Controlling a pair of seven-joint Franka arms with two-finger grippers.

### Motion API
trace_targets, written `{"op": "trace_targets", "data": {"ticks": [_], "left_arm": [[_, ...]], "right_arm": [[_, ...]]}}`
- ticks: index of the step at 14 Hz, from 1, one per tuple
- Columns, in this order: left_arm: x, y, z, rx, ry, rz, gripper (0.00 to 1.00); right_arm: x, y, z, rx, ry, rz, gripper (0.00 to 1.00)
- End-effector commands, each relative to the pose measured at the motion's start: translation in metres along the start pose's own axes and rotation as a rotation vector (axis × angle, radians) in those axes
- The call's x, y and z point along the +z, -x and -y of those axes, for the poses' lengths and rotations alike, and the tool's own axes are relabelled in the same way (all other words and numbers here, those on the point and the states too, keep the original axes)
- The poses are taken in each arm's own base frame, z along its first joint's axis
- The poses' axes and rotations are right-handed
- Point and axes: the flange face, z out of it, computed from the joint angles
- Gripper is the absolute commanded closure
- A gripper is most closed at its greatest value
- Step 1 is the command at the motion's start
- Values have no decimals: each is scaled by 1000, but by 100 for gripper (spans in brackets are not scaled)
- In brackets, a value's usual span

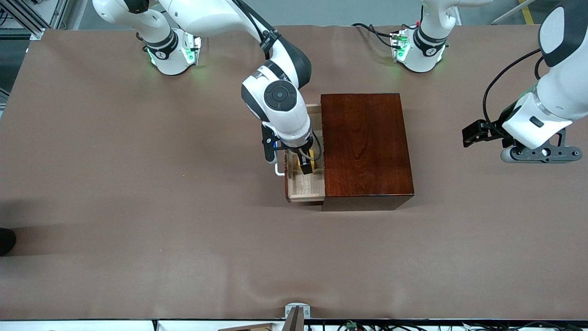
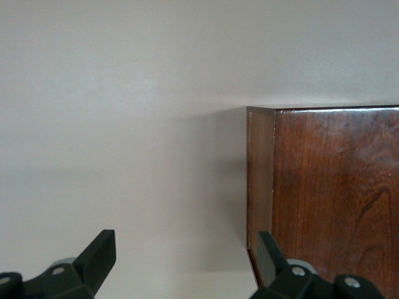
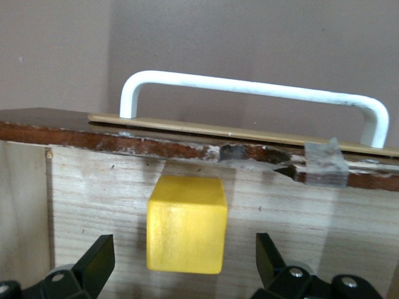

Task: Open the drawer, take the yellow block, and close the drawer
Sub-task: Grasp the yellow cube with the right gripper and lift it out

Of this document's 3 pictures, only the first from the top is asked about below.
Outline wooden drawer with white handle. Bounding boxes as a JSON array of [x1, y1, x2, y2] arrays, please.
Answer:
[[274, 103, 326, 204]]

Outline dark red wooden cabinet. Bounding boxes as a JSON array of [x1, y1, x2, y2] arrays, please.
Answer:
[[320, 92, 415, 212]]

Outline brown table cover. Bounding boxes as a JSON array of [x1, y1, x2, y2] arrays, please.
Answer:
[[0, 24, 588, 321]]

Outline light wooden board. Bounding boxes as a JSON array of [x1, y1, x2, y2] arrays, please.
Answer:
[[218, 323, 272, 331]]

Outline black rounded object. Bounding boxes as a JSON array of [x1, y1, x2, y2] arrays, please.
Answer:
[[0, 228, 17, 257]]

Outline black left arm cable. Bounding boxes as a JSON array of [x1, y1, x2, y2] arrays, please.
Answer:
[[482, 48, 543, 138]]

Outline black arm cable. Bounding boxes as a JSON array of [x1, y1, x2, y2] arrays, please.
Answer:
[[482, 48, 543, 138], [232, 0, 323, 162]]

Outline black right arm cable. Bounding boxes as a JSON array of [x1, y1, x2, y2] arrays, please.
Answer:
[[232, 0, 323, 162]]

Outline black base cable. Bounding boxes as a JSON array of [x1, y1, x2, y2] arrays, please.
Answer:
[[351, 22, 405, 49]]

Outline grey metal camera bracket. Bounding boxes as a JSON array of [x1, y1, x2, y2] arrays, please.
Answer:
[[285, 303, 311, 331]]

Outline aluminium profile frame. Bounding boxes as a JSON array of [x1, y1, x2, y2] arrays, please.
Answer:
[[0, 0, 69, 40]]

